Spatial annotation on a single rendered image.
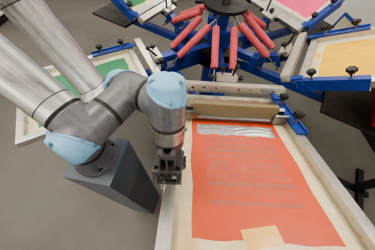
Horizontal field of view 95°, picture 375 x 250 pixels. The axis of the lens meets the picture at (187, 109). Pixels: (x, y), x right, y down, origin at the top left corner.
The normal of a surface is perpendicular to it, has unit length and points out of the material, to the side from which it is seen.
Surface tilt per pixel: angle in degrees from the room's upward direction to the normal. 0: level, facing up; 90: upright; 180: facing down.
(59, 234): 0
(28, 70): 37
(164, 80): 20
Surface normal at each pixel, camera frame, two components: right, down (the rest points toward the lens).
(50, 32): 0.66, 0.29
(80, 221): 0.04, -0.58
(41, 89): 0.50, -0.35
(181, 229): 0.05, -0.82
